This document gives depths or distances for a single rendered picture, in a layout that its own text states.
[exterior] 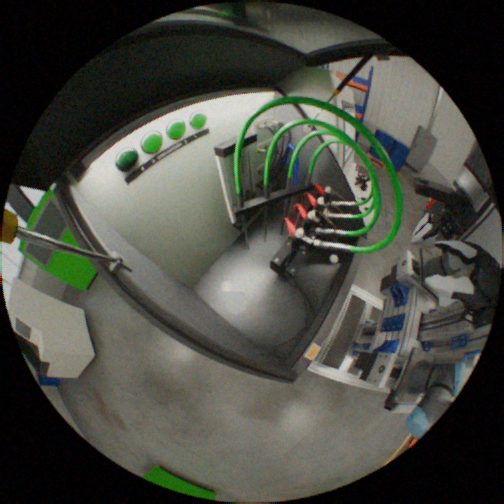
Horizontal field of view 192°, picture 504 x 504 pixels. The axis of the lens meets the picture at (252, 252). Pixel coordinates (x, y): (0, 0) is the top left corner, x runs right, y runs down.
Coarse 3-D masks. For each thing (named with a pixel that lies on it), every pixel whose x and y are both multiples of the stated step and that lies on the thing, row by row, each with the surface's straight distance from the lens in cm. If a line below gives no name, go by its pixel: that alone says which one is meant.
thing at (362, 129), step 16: (288, 96) 26; (256, 112) 29; (336, 112) 24; (240, 144) 34; (384, 160) 24; (240, 192) 44; (400, 192) 26; (400, 208) 27; (400, 224) 29; (384, 240) 32
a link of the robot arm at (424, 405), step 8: (432, 392) 66; (440, 392) 65; (448, 392) 67; (424, 400) 65; (432, 400) 64; (440, 400) 64; (448, 400) 67; (416, 408) 64; (424, 408) 62; (432, 408) 62; (440, 408) 63; (408, 416) 65; (416, 416) 61; (424, 416) 61; (432, 416) 62; (440, 416) 63; (408, 424) 66; (416, 424) 62; (424, 424) 61; (432, 424) 63; (416, 432) 66; (424, 432) 62
